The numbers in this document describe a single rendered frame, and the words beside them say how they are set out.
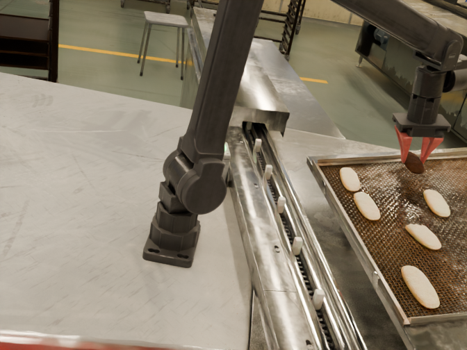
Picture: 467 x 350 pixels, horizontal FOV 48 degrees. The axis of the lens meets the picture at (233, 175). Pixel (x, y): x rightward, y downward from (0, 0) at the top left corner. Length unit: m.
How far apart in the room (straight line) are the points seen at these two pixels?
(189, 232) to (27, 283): 0.27
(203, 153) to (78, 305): 0.30
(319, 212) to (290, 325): 0.42
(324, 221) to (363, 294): 0.23
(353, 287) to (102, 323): 0.43
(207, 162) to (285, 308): 0.25
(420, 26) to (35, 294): 0.77
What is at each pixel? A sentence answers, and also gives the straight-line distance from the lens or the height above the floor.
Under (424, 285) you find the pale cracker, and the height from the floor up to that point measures 0.91.
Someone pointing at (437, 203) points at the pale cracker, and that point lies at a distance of 1.09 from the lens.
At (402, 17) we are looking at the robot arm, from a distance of 0.97.
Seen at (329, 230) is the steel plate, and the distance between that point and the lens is 1.10.
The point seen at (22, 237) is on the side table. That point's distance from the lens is 0.95.
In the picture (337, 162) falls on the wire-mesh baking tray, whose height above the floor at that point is 0.90.
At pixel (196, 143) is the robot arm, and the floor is 1.03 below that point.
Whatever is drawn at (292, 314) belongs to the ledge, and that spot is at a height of 0.86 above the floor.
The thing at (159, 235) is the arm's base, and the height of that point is 0.86.
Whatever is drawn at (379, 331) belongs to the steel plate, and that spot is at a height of 0.82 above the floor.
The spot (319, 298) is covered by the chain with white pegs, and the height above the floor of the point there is 0.86.
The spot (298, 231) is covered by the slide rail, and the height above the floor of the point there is 0.85.
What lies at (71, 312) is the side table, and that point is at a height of 0.82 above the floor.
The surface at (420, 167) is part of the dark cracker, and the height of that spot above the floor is 0.96.
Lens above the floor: 1.37
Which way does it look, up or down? 27 degrees down
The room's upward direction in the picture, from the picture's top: 11 degrees clockwise
